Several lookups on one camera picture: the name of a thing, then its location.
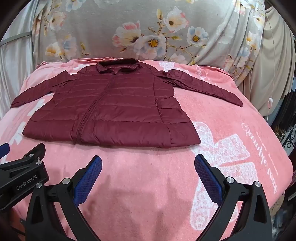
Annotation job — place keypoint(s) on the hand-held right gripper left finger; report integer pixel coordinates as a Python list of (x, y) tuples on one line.
[(89, 179)]

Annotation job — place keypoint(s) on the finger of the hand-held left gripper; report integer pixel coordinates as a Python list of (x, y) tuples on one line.
[(3, 150), (34, 153)]

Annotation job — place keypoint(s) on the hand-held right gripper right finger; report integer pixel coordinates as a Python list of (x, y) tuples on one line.
[(207, 178)]

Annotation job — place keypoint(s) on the maroon puffer jacket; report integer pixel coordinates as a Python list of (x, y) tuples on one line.
[(120, 106)]

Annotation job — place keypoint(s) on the pink printed blanket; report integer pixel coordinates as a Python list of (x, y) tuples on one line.
[(143, 185)]

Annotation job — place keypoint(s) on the white curtain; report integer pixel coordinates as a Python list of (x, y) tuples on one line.
[(16, 67)]

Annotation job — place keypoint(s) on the black cluttered metal rack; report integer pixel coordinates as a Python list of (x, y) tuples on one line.
[(285, 129)]

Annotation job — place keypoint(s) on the beige curtain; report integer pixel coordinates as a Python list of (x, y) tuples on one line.
[(263, 69)]

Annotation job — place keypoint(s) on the grey floral cloth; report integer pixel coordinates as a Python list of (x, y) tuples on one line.
[(111, 25)]

